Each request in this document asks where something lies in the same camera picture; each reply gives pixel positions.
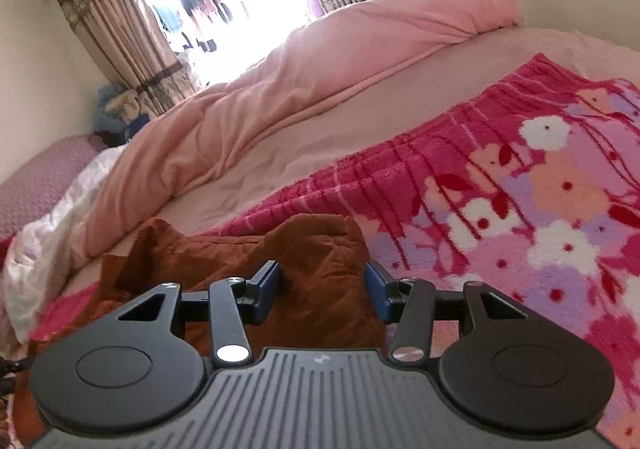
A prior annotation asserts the blue and beige clothes pile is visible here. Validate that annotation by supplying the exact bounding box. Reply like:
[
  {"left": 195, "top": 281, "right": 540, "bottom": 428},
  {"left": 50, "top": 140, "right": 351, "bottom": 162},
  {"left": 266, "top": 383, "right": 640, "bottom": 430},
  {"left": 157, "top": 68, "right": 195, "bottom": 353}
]
[{"left": 93, "top": 85, "right": 151, "bottom": 148}]

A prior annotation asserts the white floral duvet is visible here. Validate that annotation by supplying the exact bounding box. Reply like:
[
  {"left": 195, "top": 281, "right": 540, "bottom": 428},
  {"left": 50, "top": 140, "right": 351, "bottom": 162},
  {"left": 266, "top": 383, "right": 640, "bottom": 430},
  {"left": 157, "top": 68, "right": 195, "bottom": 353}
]
[{"left": 1, "top": 146, "right": 125, "bottom": 353}]

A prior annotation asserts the brown padded jacket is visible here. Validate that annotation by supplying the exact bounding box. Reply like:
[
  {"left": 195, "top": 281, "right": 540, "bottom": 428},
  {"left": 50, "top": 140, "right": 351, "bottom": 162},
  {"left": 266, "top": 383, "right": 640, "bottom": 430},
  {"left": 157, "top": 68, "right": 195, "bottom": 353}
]
[{"left": 12, "top": 215, "right": 385, "bottom": 448}]

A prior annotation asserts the pink quilt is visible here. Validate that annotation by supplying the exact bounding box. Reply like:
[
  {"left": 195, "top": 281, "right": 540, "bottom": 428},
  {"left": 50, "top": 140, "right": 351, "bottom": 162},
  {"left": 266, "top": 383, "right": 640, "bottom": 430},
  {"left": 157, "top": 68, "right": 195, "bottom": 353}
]
[{"left": 70, "top": 0, "right": 523, "bottom": 266}]

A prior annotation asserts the left striped curtain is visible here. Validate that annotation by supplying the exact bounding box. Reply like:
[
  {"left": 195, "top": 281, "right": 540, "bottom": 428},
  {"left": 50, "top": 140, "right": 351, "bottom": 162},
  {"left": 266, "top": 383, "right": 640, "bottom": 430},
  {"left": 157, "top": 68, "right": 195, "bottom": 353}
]
[{"left": 56, "top": 0, "right": 195, "bottom": 114}]

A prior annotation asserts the pink polka dot blanket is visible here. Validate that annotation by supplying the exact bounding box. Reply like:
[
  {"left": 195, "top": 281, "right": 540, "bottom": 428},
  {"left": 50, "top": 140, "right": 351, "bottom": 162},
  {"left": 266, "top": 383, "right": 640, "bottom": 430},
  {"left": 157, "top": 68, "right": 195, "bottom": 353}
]
[{"left": 27, "top": 53, "right": 640, "bottom": 449}]

